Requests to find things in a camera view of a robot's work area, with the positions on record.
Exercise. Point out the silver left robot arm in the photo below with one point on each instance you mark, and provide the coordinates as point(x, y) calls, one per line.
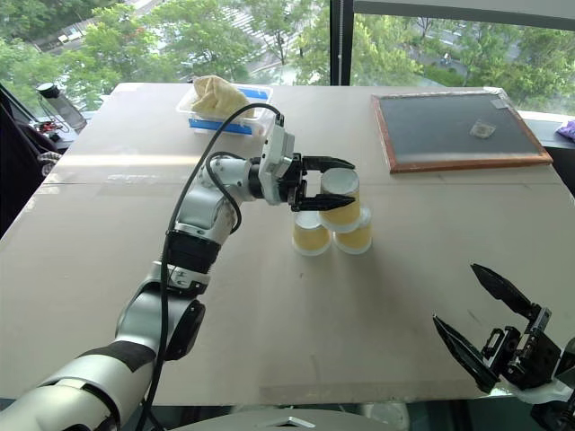
point(202, 211)

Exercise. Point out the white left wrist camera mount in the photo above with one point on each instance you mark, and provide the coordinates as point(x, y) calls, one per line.
point(277, 152)

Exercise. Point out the dark chair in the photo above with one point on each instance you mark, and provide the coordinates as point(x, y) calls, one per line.
point(22, 157)

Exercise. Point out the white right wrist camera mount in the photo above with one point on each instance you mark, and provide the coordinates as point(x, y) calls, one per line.
point(539, 395)

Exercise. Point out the yellow paper cup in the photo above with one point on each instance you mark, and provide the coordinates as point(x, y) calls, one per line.
point(339, 182)
point(355, 238)
point(310, 235)

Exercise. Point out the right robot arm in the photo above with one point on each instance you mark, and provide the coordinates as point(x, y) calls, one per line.
point(557, 417)

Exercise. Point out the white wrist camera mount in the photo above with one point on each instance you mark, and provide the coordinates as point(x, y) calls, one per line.
point(539, 395)
point(277, 152)

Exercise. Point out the wood framed chalkboard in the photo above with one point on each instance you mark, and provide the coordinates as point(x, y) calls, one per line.
point(449, 130)

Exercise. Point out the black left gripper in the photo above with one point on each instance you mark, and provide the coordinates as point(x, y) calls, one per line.
point(294, 179)

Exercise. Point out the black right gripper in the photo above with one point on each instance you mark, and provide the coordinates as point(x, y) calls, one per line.
point(530, 354)

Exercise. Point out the small clear plastic bag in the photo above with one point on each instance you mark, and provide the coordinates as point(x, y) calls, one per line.
point(482, 129)

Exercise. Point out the clear plastic container blue lid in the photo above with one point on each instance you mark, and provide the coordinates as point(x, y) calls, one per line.
point(256, 96)

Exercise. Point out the purple object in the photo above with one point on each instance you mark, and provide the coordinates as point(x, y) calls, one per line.
point(567, 130)

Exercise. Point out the yellow crumpled cloth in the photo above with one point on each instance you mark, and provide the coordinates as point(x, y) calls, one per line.
point(215, 96)

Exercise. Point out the dark window frame post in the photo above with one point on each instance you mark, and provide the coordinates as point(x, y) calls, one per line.
point(341, 40)

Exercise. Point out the clear water bottle black cap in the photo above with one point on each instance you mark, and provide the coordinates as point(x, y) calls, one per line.
point(63, 108)

